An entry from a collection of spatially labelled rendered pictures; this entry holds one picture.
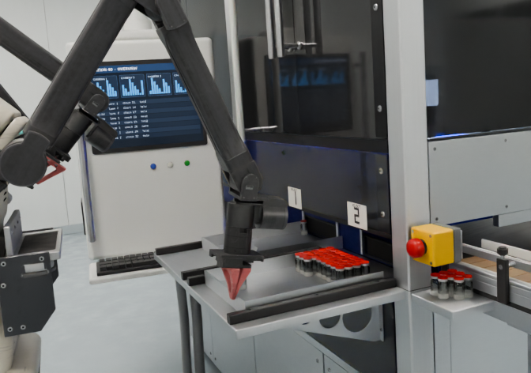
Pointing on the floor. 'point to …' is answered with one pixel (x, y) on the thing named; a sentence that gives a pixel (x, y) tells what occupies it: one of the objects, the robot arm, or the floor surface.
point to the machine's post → (408, 162)
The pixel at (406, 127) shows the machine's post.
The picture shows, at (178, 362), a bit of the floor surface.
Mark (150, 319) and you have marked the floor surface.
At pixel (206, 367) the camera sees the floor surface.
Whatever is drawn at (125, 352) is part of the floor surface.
